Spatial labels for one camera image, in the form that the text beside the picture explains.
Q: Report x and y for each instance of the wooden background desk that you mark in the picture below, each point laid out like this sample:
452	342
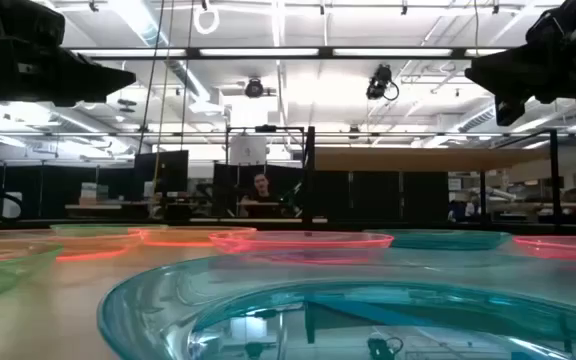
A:
98	205

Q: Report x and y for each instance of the green and white boxes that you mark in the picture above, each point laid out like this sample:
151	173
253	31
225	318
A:
93	194

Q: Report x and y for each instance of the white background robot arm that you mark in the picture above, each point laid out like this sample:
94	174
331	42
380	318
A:
493	193

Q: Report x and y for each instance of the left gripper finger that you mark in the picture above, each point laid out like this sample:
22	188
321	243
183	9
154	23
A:
83	95
93	72

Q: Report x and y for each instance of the white sign board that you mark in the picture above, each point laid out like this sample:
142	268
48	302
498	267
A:
248	150

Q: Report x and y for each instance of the round black ceiling camera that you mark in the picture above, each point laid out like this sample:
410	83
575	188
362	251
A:
254	88

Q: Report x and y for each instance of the black monitor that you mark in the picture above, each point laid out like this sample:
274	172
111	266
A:
163	172

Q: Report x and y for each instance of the wooden shelf with black frame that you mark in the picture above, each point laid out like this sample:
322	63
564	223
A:
418	159

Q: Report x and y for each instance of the black gantry bar with lights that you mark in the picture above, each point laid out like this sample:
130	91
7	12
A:
325	52

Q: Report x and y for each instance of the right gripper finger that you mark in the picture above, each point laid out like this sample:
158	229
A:
510	107
508	67

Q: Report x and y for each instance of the white bin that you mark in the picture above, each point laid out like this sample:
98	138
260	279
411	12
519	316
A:
14	206

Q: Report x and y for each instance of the black background rig frame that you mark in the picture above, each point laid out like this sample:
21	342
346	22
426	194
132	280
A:
265	128

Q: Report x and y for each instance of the person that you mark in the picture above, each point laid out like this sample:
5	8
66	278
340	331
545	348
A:
263	200

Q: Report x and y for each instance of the pink translucent plastic plate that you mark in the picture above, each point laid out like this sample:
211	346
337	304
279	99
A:
298	241
568	247

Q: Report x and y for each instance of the teal translucent plastic plate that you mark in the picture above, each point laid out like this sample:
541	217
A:
443	240
158	300

